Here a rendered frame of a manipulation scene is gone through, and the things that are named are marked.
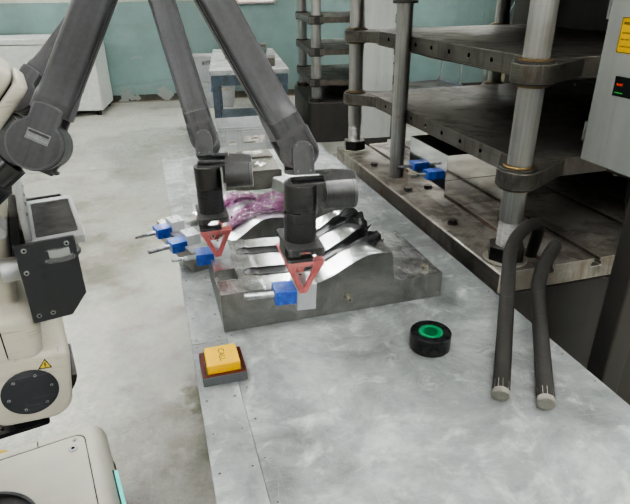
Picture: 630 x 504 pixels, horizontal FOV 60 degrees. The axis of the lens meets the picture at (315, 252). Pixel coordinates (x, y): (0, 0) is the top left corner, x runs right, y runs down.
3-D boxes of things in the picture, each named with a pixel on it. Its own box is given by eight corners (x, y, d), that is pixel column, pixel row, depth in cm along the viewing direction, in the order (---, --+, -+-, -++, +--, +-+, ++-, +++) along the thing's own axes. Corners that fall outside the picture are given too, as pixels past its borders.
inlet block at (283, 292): (246, 316, 99) (245, 290, 97) (242, 302, 104) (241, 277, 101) (315, 308, 103) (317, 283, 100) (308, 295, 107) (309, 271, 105)
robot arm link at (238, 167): (200, 139, 124) (194, 129, 115) (251, 136, 124) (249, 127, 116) (203, 192, 123) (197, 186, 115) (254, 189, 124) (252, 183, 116)
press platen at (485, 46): (525, 151, 124) (539, 62, 116) (340, 74, 236) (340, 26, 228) (795, 124, 145) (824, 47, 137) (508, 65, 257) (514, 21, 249)
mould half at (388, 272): (224, 332, 114) (218, 275, 108) (209, 276, 136) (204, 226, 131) (440, 295, 127) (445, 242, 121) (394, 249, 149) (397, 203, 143)
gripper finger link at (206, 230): (230, 245, 129) (226, 208, 125) (234, 258, 123) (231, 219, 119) (200, 249, 127) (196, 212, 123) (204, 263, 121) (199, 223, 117)
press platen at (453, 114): (510, 245, 134) (521, 176, 127) (340, 129, 246) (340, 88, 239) (764, 207, 155) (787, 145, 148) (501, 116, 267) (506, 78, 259)
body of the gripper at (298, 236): (309, 234, 104) (310, 197, 101) (325, 256, 95) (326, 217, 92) (276, 237, 103) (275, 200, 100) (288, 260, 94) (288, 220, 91)
